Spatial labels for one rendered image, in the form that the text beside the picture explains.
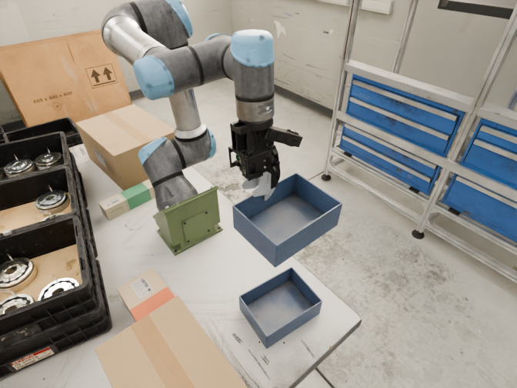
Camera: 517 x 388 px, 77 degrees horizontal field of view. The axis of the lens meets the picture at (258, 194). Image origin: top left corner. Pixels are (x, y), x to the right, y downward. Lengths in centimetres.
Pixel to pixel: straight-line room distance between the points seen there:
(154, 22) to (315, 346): 99
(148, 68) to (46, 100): 324
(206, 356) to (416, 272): 163
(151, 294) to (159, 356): 25
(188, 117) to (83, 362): 78
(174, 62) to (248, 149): 21
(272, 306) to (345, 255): 116
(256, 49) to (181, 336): 65
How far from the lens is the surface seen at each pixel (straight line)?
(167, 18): 102
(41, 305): 96
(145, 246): 129
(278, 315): 106
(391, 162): 230
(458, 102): 199
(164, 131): 155
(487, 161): 205
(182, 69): 64
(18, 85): 382
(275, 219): 78
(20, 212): 143
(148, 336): 89
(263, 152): 66
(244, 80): 60
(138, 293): 107
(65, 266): 115
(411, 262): 227
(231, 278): 114
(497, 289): 239
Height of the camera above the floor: 162
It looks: 40 degrees down
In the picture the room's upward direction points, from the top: straight up
